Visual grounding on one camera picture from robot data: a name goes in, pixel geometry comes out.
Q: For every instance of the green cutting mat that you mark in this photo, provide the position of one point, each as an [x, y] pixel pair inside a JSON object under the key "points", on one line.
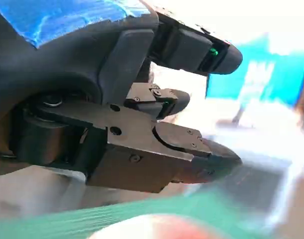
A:
{"points": [[54, 221]]}

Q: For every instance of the blue screen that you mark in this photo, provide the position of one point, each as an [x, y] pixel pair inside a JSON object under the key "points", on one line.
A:
{"points": [[224, 82]]}

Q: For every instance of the pink bowl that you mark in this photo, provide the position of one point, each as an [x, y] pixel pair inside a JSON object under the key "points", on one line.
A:
{"points": [[167, 229]]}

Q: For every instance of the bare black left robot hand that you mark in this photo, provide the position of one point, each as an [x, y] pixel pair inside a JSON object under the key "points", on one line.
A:
{"points": [[67, 62]]}

